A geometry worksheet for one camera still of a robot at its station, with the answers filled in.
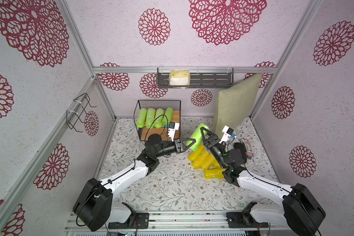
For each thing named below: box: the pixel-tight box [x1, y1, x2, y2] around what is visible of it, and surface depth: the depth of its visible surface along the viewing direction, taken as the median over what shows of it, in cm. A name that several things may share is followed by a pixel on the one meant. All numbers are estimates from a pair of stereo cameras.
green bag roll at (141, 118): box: [136, 108, 148, 129], surface depth 97 cm
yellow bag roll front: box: [204, 168, 227, 179], surface depth 87 cm
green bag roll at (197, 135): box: [186, 123, 210, 152], surface depth 69 cm
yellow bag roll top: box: [187, 144, 206, 162], surface depth 96 cm
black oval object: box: [233, 142, 246, 153], surface depth 104 cm
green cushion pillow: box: [215, 73, 263, 141], surface depth 89 cm
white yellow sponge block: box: [168, 69, 191, 89], surface depth 92 cm
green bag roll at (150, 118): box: [145, 108, 156, 129], surface depth 94 cm
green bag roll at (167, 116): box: [161, 107, 174, 127], surface depth 98 cm
